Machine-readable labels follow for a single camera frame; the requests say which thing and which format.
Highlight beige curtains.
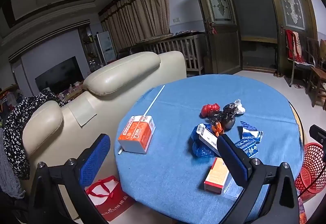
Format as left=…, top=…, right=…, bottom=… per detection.
left=99, top=0, right=171, bottom=54

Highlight red plastic bag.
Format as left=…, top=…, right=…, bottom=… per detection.
left=201, top=103, right=220, bottom=119

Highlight thin white stick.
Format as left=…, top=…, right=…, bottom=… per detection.
left=118, top=85, right=165, bottom=155

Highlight blue plastic bag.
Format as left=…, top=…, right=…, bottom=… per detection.
left=191, top=123, right=217, bottom=158

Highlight blue and white carton piece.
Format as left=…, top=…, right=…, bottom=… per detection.
left=234, top=139, right=259, bottom=158
left=240, top=121, right=263, bottom=143

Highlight closed wooden glass door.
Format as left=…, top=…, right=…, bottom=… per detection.
left=266, top=0, right=319, bottom=74

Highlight black floral cloth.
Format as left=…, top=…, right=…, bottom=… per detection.
left=3, top=89, right=69, bottom=180

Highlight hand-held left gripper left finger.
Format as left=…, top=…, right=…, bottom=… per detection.
left=28, top=134, right=111, bottom=224

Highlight pink printed cloth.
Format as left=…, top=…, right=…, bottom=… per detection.
left=297, top=196, right=307, bottom=224

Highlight red shopping bag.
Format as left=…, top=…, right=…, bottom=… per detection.
left=85, top=175, right=135, bottom=222

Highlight red cloth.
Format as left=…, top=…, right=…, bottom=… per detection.
left=285, top=30, right=303, bottom=63

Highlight open wooden glass door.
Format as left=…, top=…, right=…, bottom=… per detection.
left=188, top=0, right=242, bottom=75

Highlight flat television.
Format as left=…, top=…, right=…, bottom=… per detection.
left=35, top=56, right=84, bottom=94

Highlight wooden stool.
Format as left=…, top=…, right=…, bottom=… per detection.
left=306, top=66, right=326, bottom=107

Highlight orange and white box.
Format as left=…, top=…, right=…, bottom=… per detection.
left=118, top=115, right=156, bottom=154

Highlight black plastic bag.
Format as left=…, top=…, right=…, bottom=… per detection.
left=209, top=111, right=235, bottom=130
left=223, top=103, right=239, bottom=115

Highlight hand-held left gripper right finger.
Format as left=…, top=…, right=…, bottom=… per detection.
left=218, top=134, right=300, bottom=224

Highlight white labelled packet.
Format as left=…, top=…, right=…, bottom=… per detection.
left=197, top=123, right=221, bottom=157

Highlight grey cloth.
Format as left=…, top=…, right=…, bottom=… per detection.
left=0, top=127, right=24, bottom=198

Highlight wooden display cabinet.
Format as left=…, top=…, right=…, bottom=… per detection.
left=78, top=26, right=100, bottom=72

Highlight small orange and red box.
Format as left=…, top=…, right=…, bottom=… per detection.
left=204, top=156, right=231, bottom=194

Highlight metal frame chair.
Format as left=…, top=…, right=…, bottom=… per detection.
left=285, top=29, right=316, bottom=87

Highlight cream leather sofa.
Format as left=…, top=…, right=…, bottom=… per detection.
left=22, top=51, right=187, bottom=219

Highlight white standing air conditioner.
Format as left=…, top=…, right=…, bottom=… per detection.
left=95, top=31, right=116, bottom=65

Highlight wooden crib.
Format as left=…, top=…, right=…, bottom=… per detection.
left=136, top=33, right=207, bottom=75

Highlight small orange wrapper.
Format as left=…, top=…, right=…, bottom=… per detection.
left=212, top=121, right=225, bottom=135

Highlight round table, blue cloth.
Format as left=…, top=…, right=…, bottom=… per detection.
left=115, top=74, right=305, bottom=224

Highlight red plastic basket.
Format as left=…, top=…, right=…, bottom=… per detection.
left=295, top=142, right=326, bottom=195

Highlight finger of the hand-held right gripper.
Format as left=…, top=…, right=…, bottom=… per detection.
left=309, top=125, right=326, bottom=143

